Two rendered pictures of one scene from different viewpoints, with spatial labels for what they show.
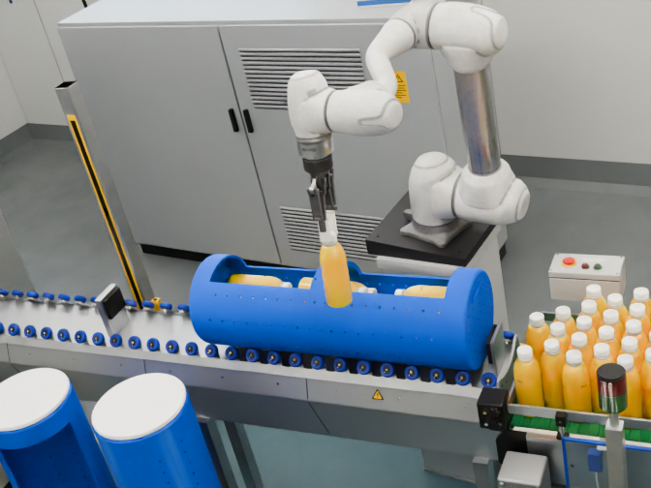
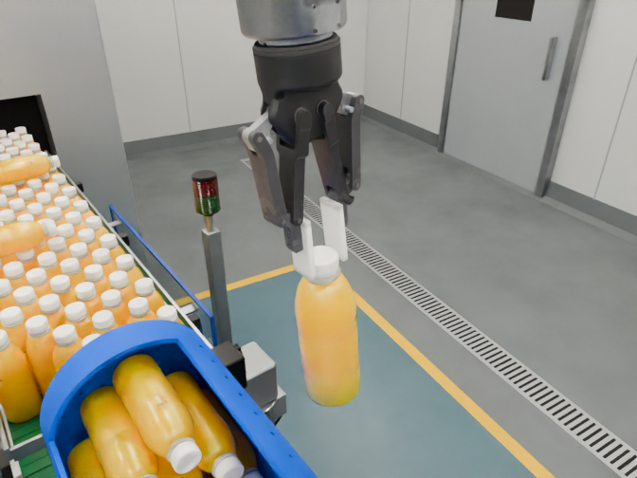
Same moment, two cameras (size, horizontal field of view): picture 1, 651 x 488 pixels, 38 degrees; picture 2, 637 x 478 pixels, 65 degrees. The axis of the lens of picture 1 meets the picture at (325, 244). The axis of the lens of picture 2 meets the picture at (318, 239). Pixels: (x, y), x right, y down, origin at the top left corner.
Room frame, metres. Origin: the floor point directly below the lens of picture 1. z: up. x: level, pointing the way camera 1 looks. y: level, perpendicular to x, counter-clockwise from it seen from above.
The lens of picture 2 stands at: (2.57, 0.16, 1.75)
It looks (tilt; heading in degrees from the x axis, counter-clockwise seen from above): 30 degrees down; 203
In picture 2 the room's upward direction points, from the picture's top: straight up
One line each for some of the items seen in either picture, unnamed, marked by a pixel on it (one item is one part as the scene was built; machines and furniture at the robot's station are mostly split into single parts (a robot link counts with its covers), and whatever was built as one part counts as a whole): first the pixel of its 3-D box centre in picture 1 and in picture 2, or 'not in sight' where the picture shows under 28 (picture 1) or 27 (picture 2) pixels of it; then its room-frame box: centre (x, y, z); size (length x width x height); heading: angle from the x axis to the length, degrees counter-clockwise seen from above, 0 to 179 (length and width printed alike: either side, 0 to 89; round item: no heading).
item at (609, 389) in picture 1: (611, 381); (205, 185); (1.61, -0.55, 1.23); 0.06 x 0.06 x 0.04
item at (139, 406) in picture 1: (139, 405); not in sight; (2.19, 0.63, 1.03); 0.28 x 0.28 x 0.01
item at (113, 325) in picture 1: (114, 311); not in sight; (2.78, 0.76, 1.00); 0.10 x 0.04 x 0.15; 150
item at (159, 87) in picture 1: (279, 137); not in sight; (4.54, 0.10, 0.72); 2.15 x 0.54 x 1.45; 53
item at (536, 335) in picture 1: (540, 348); not in sight; (2.06, -0.51, 1.00); 0.07 x 0.07 x 0.19
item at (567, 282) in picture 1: (587, 277); not in sight; (2.26, -0.72, 1.05); 0.20 x 0.10 x 0.10; 60
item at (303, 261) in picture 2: (330, 223); (301, 247); (2.17, -0.03, 1.48); 0.03 x 0.01 x 0.07; 63
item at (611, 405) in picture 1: (612, 396); (207, 201); (1.61, -0.55, 1.18); 0.06 x 0.06 x 0.05
